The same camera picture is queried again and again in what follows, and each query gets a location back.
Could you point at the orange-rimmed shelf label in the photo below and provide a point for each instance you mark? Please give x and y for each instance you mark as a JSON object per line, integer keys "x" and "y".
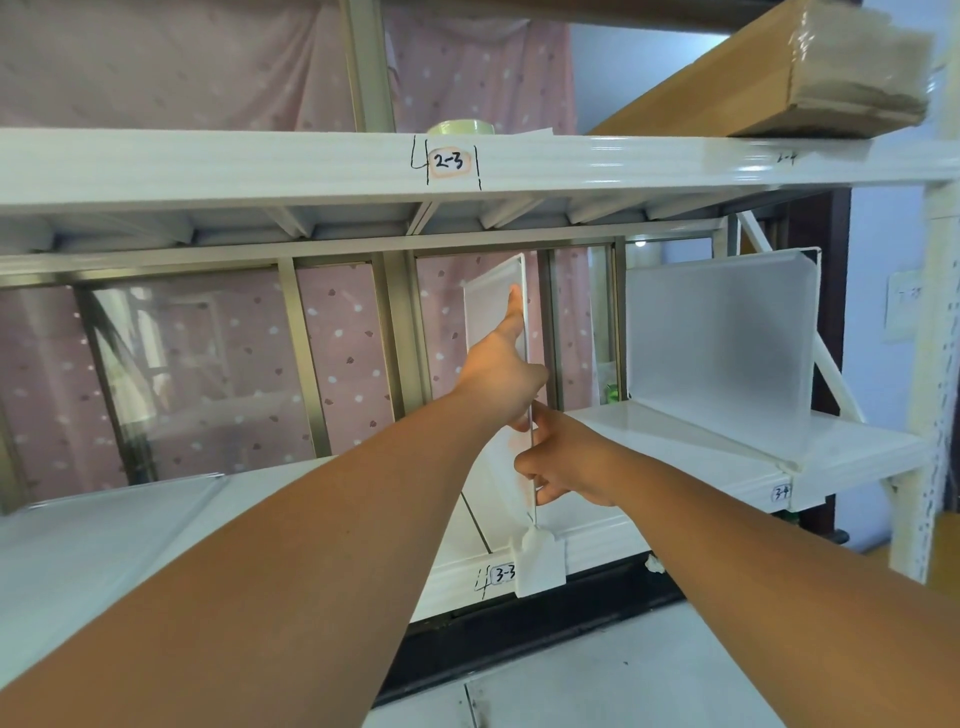
{"x": 447, "y": 160}

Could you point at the small green bottle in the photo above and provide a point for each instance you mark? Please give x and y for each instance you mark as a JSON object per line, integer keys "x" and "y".
{"x": 612, "y": 393}

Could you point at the person's left forearm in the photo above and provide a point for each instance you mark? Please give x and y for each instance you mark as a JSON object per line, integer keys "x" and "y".
{"x": 285, "y": 562}

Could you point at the pale tape roll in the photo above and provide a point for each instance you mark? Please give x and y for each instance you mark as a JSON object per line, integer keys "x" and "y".
{"x": 459, "y": 127}

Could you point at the pink dotted curtain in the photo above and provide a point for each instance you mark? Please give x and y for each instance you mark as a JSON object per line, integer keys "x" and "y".
{"x": 187, "y": 67}

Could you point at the white shelf label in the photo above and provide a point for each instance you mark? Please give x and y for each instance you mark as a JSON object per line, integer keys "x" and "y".
{"x": 504, "y": 574}
{"x": 782, "y": 493}

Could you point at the translucent white shelf divider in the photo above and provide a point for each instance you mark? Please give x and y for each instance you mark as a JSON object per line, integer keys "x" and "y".
{"x": 720, "y": 337}
{"x": 491, "y": 307}
{"x": 90, "y": 547}

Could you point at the gold metal window frame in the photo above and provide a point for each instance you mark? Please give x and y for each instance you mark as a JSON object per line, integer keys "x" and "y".
{"x": 405, "y": 315}

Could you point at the person's right hand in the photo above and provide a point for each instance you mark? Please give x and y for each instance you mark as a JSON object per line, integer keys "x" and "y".
{"x": 577, "y": 461}

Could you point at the person's right thumb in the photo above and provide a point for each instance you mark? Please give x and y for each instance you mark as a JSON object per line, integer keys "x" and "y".
{"x": 551, "y": 426}

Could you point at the person's right forearm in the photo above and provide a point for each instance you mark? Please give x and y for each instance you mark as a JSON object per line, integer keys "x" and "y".
{"x": 787, "y": 600}

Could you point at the person's left hand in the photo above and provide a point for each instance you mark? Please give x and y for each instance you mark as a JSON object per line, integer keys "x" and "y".
{"x": 501, "y": 369}

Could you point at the white wall switch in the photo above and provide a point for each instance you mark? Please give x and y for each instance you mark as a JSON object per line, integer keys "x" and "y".
{"x": 905, "y": 307}

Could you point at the white metal shelving rack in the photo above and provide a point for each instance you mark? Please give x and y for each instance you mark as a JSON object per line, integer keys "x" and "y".
{"x": 225, "y": 161}

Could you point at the plastic-wrapped cardboard box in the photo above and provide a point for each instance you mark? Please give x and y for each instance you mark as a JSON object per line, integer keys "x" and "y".
{"x": 712, "y": 82}

